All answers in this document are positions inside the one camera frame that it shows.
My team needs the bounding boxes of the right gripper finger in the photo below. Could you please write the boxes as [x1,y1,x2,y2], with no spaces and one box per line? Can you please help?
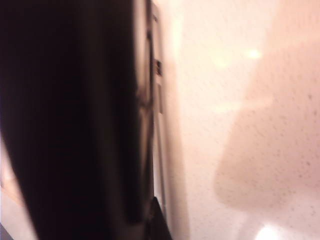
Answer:
[149,196,174,240]

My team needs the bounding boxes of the black smartphone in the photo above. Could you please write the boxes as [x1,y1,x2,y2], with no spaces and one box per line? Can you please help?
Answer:
[0,0,191,240]

